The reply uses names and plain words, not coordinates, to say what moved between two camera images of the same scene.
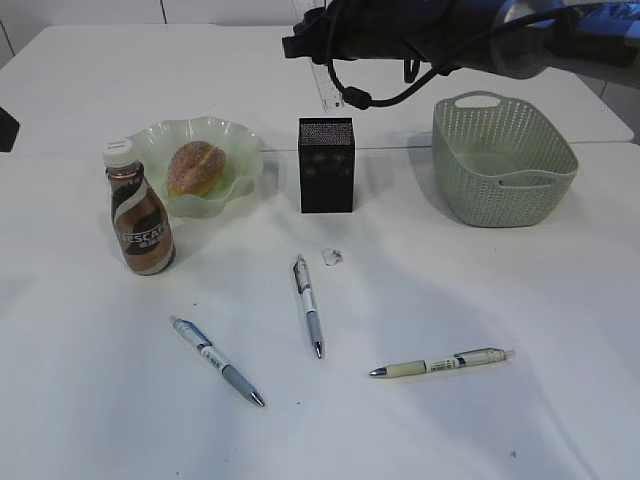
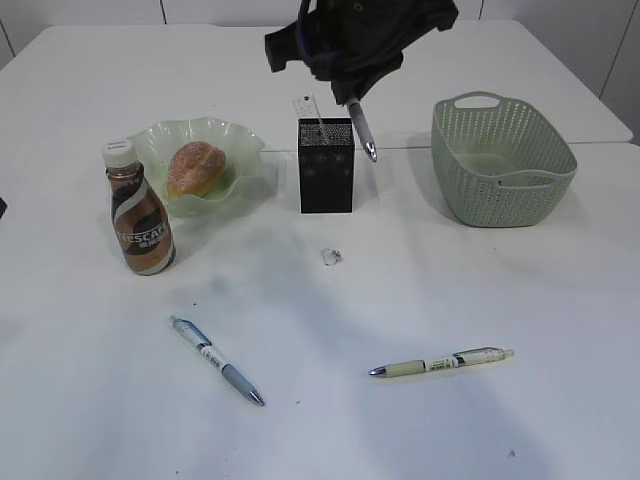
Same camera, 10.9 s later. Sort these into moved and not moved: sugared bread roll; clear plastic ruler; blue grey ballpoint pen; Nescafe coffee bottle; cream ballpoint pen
Moved: clear plastic ruler
Not moved: blue grey ballpoint pen; sugared bread roll; cream ballpoint pen; Nescafe coffee bottle
